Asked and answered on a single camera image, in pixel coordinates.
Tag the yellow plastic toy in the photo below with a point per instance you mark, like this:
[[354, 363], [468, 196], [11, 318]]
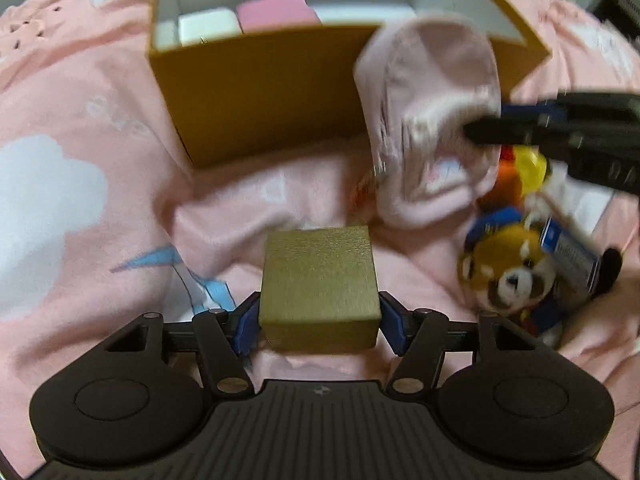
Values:
[[531, 166]]

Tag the pink fabric pouch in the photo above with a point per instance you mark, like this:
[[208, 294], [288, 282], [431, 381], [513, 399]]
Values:
[[420, 81]]

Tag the blue white hang tag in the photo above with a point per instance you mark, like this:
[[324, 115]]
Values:
[[573, 259]]

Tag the pink leather wallet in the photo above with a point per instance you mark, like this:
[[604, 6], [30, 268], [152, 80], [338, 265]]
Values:
[[263, 15]]

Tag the dark olive small box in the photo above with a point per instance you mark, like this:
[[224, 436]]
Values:
[[319, 291]]

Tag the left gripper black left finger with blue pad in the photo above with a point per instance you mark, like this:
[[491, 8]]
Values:
[[225, 339]]

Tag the orange cardboard storage box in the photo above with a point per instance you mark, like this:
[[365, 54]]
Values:
[[255, 92]]

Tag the orange crochet ball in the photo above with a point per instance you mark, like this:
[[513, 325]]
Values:
[[507, 190]]

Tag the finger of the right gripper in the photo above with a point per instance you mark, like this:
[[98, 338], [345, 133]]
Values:
[[532, 112], [509, 130]]

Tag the red panda plush toy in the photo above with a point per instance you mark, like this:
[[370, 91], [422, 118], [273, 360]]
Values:
[[504, 270]]

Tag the white glasses case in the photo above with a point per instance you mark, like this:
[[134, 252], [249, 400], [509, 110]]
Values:
[[207, 25]]

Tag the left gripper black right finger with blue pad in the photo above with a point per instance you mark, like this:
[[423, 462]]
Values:
[[418, 338]]

